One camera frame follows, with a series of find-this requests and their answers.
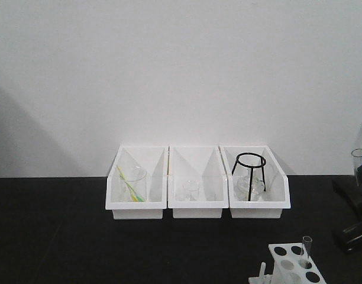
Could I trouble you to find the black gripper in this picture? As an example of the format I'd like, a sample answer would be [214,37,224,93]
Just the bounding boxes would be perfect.
[332,166,362,253]

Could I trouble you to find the clear glass test tube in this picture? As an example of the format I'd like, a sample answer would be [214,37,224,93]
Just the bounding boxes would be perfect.
[351,148,362,186]

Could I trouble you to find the clear test tube in rack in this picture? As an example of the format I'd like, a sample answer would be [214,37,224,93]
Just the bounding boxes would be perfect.
[299,235,313,269]

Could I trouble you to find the white test tube rack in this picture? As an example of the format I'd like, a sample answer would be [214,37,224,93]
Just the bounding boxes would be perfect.
[247,242,328,284]

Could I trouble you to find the right white storage bin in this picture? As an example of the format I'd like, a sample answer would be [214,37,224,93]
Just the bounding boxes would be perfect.
[219,145,291,218]

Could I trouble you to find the white storage bin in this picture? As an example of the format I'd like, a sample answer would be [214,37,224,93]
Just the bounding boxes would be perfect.
[105,146,169,220]
[219,145,291,218]
[167,146,229,219]

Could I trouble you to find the round glass flask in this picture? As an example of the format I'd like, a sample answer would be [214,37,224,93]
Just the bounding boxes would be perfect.
[235,170,265,201]

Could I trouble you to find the middle white storage bin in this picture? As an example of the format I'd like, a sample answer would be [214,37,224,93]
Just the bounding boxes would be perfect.
[167,146,229,219]

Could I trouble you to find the small clear glass beaker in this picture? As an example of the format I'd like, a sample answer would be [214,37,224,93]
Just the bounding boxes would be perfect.
[183,180,200,201]

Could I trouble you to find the left white storage bin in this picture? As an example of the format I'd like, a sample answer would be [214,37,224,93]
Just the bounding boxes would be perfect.
[105,146,169,220]

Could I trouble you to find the yellow green stirring rod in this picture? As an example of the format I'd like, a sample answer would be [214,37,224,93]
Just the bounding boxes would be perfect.
[117,165,145,203]

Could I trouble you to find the black tripod ring stand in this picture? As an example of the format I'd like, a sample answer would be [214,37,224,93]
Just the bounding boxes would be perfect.
[231,152,266,201]

